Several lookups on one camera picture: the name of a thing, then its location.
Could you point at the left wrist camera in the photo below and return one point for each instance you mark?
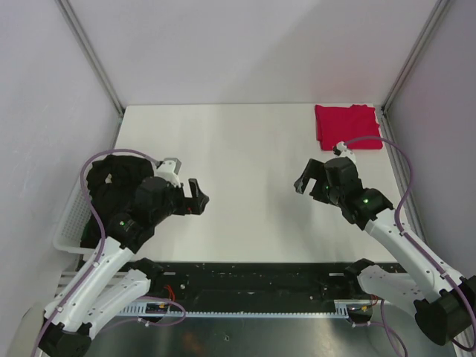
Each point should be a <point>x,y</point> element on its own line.
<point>168,169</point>

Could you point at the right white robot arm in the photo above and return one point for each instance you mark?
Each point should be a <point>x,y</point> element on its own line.
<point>437,296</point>

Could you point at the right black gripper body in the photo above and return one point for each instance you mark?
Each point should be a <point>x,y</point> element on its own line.
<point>327,193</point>

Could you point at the green t-shirt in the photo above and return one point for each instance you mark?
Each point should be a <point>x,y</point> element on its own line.
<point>87,239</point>

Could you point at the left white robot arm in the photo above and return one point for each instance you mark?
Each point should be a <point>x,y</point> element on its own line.
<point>77,315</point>

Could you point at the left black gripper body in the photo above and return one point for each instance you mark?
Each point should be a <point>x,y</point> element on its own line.
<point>175,204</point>

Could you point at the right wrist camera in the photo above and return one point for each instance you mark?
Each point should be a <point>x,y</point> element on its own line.
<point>341,150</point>

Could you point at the white plastic basket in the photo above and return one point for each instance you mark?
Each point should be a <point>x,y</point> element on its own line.
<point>71,225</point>

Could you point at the left aluminium frame post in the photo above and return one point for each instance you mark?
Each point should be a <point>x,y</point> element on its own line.
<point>76,28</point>

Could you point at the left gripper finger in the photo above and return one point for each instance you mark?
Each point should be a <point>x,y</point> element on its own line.
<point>197,205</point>
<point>194,188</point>

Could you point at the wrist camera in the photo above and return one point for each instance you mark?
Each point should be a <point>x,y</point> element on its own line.
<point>168,169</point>
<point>341,150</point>

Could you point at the right aluminium frame post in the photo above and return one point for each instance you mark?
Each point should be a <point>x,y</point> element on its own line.
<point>436,17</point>

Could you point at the black t-shirt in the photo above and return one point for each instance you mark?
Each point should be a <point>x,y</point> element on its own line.
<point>112,183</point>

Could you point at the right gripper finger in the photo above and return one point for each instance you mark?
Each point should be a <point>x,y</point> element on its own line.
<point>301,184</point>
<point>314,170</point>

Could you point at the aluminium frame post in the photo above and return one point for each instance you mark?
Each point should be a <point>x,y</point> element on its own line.
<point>76,28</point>
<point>436,17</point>

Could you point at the folded red t-shirt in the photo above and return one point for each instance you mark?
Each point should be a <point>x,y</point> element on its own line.
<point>335,124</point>

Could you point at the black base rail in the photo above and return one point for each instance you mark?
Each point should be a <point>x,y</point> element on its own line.
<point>261,288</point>

